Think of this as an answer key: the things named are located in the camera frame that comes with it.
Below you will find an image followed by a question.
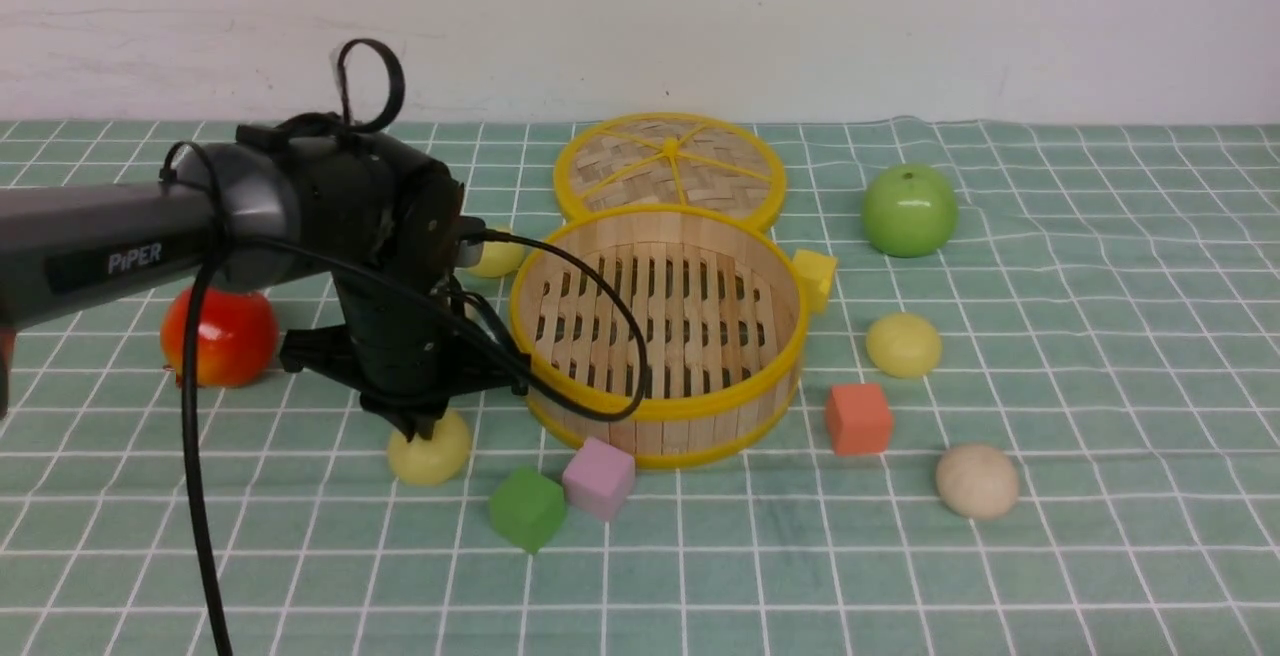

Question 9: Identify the green apple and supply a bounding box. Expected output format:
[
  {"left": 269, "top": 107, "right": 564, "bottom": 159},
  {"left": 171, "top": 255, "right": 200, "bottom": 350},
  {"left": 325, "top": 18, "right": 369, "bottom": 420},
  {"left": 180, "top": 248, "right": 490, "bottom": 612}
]
[{"left": 861, "top": 163, "right": 959, "bottom": 258}]

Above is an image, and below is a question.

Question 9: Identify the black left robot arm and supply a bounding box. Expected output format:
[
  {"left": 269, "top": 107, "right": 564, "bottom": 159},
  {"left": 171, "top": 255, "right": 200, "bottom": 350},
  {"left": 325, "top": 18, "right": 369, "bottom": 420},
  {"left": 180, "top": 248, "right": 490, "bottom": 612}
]
[{"left": 3, "top": 120, "right": 530, "bottom": 437}]

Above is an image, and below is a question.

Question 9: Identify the woven bamboo steamer lid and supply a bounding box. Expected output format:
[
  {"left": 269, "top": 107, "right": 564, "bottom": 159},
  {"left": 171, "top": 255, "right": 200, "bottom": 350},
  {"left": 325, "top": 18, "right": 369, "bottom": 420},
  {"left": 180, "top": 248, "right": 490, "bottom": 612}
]
[{"left": 552, "top": 111, "right": 788, "bottom": 231}]

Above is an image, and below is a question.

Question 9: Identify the bamboo steamer tray yellow rim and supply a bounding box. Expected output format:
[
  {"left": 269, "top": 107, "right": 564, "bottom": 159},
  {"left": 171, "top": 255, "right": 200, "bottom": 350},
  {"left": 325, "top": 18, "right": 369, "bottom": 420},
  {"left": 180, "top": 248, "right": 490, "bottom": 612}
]
[{"left": 509, "top": 205, "right": 813, "bottom": 469}]

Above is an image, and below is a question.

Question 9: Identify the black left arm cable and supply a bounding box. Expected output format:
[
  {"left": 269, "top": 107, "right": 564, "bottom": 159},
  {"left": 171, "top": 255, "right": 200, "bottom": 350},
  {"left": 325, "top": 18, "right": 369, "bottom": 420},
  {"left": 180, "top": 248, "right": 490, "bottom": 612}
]
[{"left": 160, "top": 38, "right": 649, "bottom": 656}]

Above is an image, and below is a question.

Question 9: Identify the yellow cube block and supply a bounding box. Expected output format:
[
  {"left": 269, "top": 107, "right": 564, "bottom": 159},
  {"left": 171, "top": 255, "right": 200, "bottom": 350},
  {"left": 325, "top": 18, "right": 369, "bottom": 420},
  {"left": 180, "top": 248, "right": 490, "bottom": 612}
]
[{"left": 792, "top": 249, "right": 838, "bottom": 314}]

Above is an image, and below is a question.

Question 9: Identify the green checkered tablecloth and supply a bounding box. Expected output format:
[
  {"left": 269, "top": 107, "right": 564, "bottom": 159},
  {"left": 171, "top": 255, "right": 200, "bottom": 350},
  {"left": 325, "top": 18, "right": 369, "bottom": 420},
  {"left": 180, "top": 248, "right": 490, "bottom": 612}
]
[{"left": 0, "top": 117, "right": 1280, "bottom": 656}]

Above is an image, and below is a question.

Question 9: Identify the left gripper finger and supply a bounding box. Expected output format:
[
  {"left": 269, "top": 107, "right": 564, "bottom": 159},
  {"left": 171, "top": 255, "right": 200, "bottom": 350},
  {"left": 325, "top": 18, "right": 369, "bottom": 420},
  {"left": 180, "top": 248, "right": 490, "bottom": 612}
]
[{"left": 396, "top": 406, "right": 445, "bottom": 442}]

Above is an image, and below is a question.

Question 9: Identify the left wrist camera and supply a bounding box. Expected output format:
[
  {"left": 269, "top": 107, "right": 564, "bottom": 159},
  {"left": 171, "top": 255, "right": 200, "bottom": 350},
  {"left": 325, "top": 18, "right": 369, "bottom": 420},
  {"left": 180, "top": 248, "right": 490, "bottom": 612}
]
[{"left": 453, "top": 217, "right": 494, "bottom": 268}]

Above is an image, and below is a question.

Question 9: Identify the green cube block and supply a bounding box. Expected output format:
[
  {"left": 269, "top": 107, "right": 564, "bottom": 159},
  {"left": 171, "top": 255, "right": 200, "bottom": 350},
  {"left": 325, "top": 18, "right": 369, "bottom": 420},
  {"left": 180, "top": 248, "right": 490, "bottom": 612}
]
[{"left": 488, "top": 466, "right": 568, "bottom": 554}]

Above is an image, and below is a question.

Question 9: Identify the pink cube block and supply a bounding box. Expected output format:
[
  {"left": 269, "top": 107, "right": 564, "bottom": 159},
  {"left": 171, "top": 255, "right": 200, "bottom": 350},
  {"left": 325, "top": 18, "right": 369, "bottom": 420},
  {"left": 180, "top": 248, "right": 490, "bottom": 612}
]
[{"left": 561, "top": 437, "right": 636, "bottom": 523}]

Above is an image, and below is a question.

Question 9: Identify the white bun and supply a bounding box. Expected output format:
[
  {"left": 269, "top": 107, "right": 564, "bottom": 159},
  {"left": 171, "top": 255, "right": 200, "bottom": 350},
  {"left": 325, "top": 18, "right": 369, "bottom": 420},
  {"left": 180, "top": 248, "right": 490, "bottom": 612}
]
[{"left": 934, "top": 442, "right": 1021, "bottom": 521}]

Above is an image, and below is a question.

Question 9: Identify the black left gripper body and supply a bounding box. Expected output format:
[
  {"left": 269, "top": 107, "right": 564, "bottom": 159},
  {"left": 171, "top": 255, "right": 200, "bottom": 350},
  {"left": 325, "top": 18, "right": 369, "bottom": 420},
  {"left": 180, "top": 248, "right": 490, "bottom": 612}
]
[{"left": 279, "top": 275, "right": 530, "bottom": 427}]

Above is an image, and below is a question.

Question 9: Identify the orange cube block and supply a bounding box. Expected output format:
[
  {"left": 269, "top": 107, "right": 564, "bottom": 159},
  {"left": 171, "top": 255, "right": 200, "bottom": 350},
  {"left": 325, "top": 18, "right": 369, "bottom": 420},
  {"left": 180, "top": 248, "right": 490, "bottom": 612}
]
[{"left": 826, "top": 383, "right": 895, "bottom": 457}]

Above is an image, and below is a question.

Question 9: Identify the yellow bun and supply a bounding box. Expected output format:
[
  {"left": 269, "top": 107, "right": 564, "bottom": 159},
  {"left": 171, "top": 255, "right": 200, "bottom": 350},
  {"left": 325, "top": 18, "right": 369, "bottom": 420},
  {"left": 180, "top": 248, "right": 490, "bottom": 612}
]
[
  {"left": 865, "top": 311, "right": 943, "bottom": 379},
  {"left": 465, "top": 240, "right": 527, "bottom": 279},
  {"left": 387, "top": 409, "right": 472, "bottom": 487}
]

